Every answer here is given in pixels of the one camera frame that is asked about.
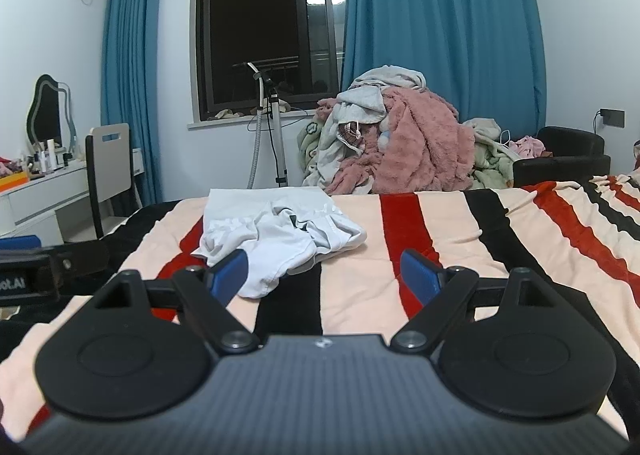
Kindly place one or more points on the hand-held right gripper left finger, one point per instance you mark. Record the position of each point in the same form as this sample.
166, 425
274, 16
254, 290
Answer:
227, 277

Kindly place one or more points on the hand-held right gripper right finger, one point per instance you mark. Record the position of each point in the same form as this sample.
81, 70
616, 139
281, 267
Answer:
417, 277

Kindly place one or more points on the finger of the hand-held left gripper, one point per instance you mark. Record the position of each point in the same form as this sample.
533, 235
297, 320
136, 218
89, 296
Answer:
75, 262

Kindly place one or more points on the light blue T-shirt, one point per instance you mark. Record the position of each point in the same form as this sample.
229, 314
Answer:
280, 245

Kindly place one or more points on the pile of clothes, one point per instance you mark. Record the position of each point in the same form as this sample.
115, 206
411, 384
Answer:
315, 155

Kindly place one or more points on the striped fleece blanket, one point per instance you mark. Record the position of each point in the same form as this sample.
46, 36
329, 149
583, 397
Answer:
350, 285

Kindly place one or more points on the white dressing table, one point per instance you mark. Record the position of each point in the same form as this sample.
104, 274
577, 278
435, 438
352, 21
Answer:
35, 195

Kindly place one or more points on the orange box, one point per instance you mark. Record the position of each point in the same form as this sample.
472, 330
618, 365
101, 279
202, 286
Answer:
14, 180

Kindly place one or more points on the row of cosmetic bottles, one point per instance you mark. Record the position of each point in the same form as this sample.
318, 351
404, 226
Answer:
47, 155

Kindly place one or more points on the pink fluffy robe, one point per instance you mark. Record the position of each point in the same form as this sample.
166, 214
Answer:
425, 145

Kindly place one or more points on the garment steamer stand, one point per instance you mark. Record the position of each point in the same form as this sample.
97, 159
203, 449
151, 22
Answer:
276, 135

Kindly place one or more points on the wavy black mirror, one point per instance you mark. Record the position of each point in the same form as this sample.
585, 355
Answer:
47, 110

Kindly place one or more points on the small beige cloth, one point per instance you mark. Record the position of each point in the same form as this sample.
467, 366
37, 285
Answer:
225, 113
284, 107

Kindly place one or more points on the small pink garment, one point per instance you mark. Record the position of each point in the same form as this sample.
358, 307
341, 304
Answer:
530, 145

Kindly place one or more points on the grey hoodie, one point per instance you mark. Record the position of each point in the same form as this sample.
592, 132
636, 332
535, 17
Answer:
357, 102

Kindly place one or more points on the black armchair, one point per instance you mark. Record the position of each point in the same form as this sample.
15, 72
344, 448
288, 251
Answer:
565, 165

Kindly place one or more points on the narrow blue curtain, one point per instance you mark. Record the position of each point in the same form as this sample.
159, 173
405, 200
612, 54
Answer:
132, 85

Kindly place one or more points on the beige sweater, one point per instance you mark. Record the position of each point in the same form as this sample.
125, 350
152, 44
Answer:
390, 75

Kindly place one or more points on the wide blue curtain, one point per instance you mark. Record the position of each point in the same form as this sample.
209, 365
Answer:
440, 10

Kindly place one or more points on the dark window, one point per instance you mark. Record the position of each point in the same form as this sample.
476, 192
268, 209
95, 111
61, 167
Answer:
250, 10

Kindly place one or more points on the white chair with black frame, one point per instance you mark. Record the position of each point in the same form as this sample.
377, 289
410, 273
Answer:
112, 160

